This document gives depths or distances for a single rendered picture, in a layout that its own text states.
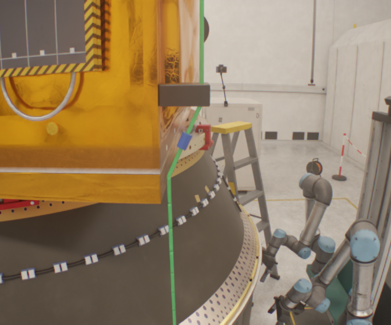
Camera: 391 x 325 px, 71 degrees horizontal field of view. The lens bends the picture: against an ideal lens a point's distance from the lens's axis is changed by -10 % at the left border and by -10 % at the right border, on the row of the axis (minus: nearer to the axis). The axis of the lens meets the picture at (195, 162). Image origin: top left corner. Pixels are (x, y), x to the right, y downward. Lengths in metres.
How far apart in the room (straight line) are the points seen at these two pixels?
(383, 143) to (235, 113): 3.23
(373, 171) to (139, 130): 1.52
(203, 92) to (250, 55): 8.37
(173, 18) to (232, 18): 8.37
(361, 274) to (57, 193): 1.22
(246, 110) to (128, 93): 4.34
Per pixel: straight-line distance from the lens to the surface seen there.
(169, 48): 0.45
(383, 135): 1.77
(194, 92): 0.41
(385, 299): 2.04
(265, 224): 2.89
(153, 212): 0.93
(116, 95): 0.42
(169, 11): 0.45
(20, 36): 0.43
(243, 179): 4.97
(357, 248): 1.32
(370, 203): 1.87
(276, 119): 9.02
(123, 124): 0.42
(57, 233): 0.83
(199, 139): 1.13
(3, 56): 0.44
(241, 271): 1.23
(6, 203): 0.78
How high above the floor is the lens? 1.94
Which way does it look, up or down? 16 degrees down
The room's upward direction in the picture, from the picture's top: straight up
